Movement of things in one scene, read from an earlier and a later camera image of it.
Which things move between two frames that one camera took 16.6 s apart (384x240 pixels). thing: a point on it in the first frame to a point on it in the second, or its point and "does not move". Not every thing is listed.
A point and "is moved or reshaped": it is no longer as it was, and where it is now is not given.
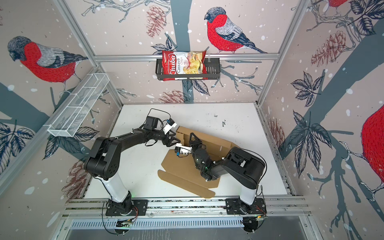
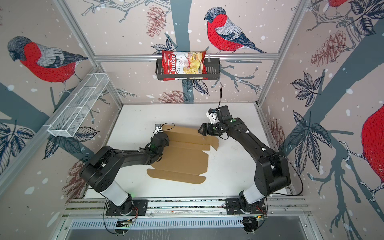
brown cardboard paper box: (179, 166) is moved or reshaped
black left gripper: (166, 142) to (167, 141)
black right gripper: (197, 144) to (205, 127)
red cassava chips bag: (183, 62) does not move
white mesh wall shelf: (70, 117) does not move
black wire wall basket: (213, 68) does not move
